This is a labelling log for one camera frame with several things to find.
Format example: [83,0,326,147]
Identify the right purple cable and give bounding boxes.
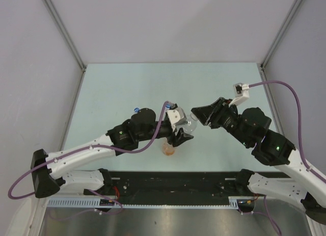
[248,80,326,185]

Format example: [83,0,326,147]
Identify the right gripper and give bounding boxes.
[191,97,252,147]

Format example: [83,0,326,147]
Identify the aluminium frame post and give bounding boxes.
[42,0,86,71]
[259,0,305,70]

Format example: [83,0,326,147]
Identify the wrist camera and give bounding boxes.
[230,83,250,106]
[167,107,187,127]

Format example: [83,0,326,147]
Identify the left aluminium frame post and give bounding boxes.
[42,0,86,71]

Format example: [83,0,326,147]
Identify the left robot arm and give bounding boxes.
[31,108,198,198]

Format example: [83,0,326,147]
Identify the slotted cable duct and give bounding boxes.
[47,196,254,210]

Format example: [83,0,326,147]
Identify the clear plastic bottle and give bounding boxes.
[178,113,198,134]

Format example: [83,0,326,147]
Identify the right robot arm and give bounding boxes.
[191,97,325,224]

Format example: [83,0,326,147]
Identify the right aluminium frame post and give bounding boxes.
[259,0,305,70]

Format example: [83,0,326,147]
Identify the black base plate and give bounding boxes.
[96,169,254,198]

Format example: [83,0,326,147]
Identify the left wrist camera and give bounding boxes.
[167,107,187,127]

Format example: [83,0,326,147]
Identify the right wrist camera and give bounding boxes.
[230,83,250,106]

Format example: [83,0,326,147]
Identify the orange bottle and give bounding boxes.
[162,139,176,156]

